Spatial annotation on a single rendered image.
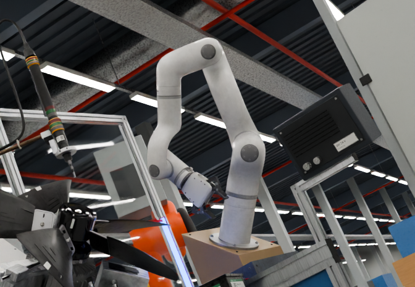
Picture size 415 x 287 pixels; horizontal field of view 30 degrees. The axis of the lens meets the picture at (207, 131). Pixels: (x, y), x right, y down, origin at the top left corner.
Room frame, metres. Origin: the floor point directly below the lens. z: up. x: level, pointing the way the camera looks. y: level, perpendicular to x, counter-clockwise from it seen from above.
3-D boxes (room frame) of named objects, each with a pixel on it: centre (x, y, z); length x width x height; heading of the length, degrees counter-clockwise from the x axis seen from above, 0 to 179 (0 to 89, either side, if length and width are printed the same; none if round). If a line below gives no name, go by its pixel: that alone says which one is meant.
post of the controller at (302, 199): (2.41, -0.19, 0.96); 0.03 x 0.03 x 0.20; 58
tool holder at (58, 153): (2.38, 0.46, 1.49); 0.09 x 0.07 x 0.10; 93
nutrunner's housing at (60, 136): (2.38, 0.45, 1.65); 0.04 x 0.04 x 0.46
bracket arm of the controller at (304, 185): (2.36, -0.28, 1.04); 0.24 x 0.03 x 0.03; 58
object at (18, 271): (2.09, 0.64, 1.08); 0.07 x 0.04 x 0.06; 159
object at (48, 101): (2.38, 0.45, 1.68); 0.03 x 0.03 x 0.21
